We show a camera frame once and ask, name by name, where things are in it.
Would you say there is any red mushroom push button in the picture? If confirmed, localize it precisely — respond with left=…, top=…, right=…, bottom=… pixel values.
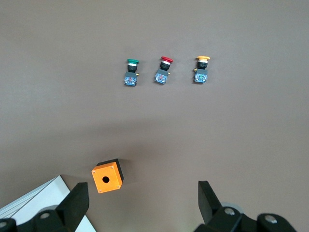
left=153, top=56, right=174, bottom=86

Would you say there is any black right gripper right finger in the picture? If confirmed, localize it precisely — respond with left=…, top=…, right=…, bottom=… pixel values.
left=194, top=180, right=299, bottom=232

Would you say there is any green mushroom push button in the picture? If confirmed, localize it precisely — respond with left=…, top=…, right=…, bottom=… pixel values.
left=124, top=58, right=141, bottom=87

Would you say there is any white drawer cabinet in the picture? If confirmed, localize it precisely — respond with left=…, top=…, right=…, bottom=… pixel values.
left=0, top=174, right=98, bottom=232

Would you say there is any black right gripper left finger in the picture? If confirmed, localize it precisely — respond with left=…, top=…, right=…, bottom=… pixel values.
left=0, top=182, right=90, bottom=232

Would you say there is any orange button enclosure box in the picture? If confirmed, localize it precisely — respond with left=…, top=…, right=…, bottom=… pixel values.
left=91, top=158, right=125, bottom=194

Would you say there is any yellow mushroom push button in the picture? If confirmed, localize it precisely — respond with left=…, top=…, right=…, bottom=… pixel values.
left=193, top=55, right=211, bottom=85

